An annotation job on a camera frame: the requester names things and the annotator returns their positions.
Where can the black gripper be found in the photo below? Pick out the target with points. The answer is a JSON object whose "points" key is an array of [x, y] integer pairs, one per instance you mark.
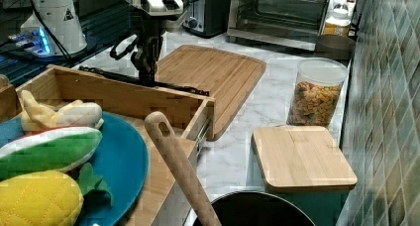
{"points": [[148, 31]]}

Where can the wooden drawer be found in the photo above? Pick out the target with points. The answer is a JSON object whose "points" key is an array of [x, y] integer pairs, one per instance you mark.
{"points": [[191, 113]]}

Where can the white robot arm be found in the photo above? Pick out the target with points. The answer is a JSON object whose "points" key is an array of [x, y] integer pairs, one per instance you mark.
{"points": [[60, 32]]}

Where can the black two-slot toaster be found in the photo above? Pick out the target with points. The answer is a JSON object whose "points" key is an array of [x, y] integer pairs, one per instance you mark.
{"points": [[207, 18]]}

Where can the wooden spoon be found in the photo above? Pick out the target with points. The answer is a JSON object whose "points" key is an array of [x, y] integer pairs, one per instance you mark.
{"points": [[176, 160]]}

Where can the large wooden cutting board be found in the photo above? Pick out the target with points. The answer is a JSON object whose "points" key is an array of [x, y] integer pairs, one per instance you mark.
{"points": [[229, 78]]}

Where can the plush peeled banana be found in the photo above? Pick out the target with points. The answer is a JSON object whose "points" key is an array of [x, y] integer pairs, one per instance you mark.
{"points": [[37, 117]]}

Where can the plush watermelon slice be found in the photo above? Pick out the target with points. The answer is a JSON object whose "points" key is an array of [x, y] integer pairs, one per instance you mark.
{"points": [[61, 149]]}

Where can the silver toaster oven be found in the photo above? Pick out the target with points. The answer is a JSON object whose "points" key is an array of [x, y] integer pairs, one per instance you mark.
{"points": [[289, 23]]}

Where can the clear jar of snacks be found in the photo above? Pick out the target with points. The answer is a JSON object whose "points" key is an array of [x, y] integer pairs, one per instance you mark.
{"points": [[316, 92]]}

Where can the black cup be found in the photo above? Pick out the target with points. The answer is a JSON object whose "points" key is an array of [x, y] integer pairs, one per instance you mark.
{"points": [[335, 47]]}

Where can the black pot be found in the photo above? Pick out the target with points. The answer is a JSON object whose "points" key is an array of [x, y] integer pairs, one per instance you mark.
{"points": [[253, 208]]}

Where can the teal box with bamboo lid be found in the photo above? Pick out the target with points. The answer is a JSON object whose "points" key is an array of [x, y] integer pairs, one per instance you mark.
{"points": [[303, 165]]}

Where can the plush yellow lemon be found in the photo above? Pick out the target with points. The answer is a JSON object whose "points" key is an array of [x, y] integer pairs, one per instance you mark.
{"points": [[49, 198]]}

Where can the black drawer handle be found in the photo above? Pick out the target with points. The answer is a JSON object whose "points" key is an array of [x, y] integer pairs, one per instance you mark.
{"points": [[138, 81]]}

